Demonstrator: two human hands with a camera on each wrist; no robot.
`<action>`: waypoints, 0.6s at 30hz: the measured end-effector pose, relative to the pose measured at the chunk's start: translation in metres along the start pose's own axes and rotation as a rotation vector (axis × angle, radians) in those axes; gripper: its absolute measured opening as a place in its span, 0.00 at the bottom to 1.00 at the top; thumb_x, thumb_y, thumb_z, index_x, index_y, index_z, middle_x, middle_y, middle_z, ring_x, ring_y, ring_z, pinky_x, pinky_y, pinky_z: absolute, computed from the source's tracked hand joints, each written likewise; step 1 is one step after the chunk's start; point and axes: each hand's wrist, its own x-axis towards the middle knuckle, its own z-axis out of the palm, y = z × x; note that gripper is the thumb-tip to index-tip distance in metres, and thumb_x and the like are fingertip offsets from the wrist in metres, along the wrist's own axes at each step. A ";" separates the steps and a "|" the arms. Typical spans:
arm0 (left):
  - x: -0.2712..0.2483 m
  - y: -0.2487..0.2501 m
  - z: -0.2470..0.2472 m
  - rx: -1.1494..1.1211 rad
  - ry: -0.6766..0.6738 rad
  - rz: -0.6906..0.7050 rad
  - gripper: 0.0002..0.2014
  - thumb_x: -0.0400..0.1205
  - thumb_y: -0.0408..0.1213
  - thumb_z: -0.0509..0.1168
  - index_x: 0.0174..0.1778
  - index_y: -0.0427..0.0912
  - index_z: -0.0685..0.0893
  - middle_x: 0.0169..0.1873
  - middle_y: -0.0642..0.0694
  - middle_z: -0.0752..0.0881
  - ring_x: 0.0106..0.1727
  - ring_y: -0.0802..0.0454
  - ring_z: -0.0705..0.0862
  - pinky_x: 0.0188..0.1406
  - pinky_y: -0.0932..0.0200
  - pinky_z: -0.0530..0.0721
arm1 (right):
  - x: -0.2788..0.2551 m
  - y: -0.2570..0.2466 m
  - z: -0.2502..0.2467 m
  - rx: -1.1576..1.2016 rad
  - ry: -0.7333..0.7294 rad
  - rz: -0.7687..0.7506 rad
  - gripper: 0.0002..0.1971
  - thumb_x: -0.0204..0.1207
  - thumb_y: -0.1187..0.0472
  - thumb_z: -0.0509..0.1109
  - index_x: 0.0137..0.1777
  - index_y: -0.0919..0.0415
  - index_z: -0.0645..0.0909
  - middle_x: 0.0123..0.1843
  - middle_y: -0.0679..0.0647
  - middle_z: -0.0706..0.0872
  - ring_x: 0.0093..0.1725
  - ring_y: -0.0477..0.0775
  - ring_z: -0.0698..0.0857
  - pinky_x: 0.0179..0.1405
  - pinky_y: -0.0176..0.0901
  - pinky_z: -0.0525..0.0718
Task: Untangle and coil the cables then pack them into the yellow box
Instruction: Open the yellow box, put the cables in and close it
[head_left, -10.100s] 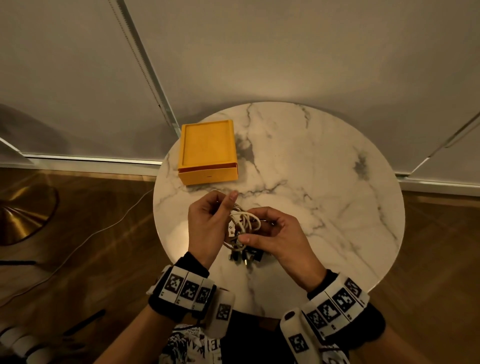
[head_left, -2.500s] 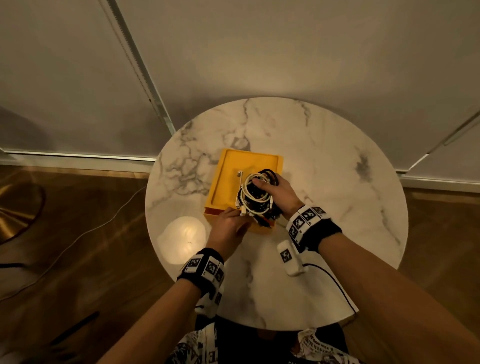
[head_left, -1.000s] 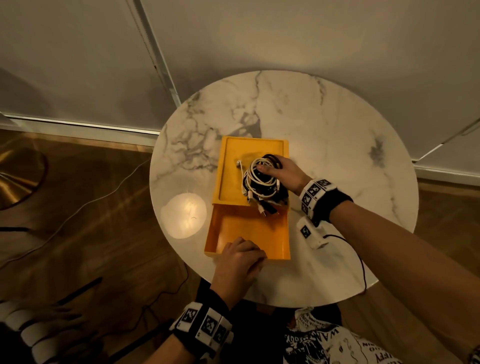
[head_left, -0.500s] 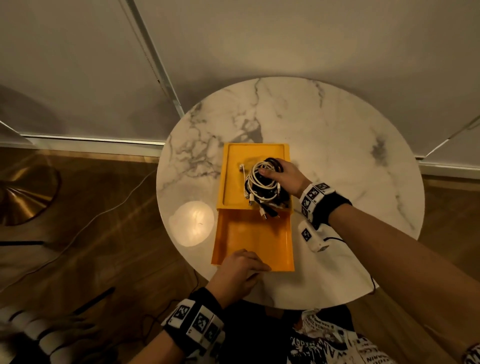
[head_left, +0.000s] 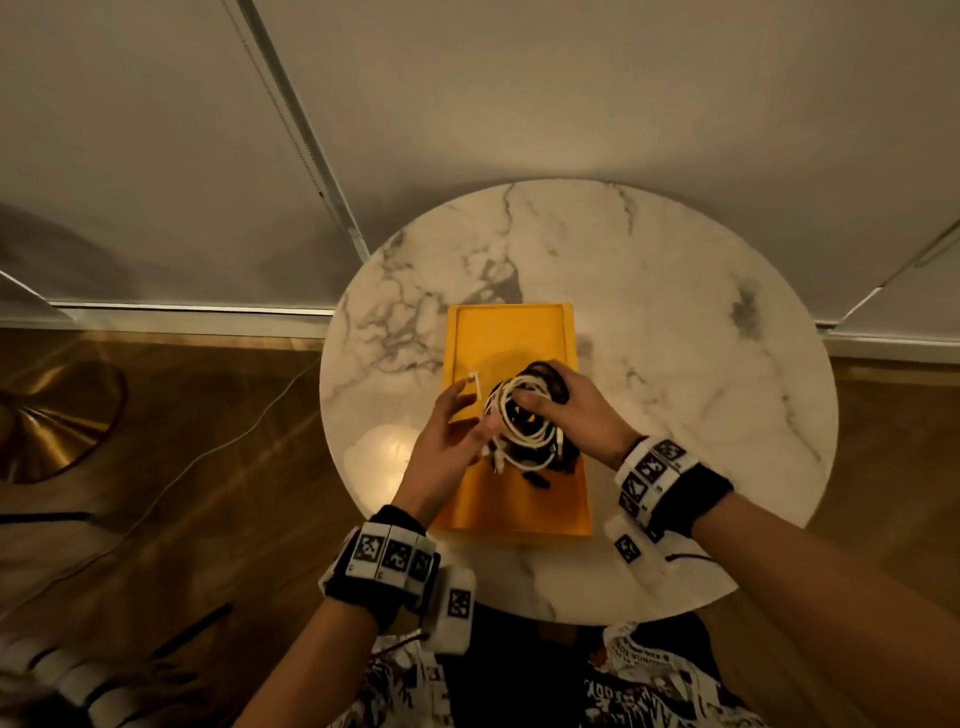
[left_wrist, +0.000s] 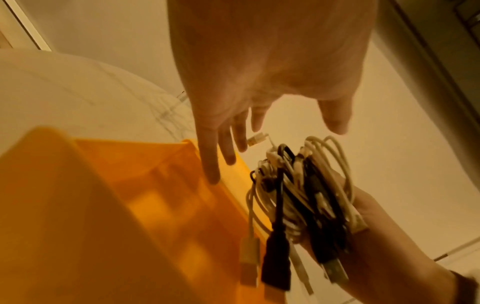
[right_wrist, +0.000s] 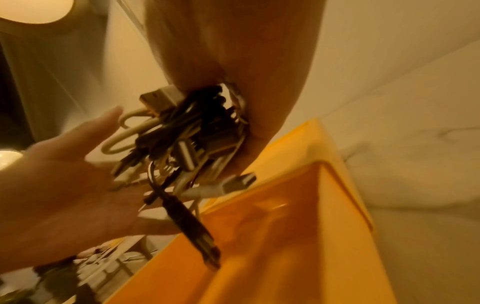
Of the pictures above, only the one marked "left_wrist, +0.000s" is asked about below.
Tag metal bottom rail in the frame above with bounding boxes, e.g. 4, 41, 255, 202
0, 0, 54, 52

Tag person's right hand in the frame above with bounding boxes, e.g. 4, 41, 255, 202
298, 175, 464, 304

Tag pile of cables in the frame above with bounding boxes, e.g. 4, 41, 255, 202
238, 132, 369, 295

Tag yellow box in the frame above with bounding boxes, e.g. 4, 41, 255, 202
0, 126, 287, 304

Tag person's left hand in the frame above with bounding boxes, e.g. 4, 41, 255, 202
166, 0, 380, 186

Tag white marble table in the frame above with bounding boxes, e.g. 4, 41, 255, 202
0, 49, 204, 145

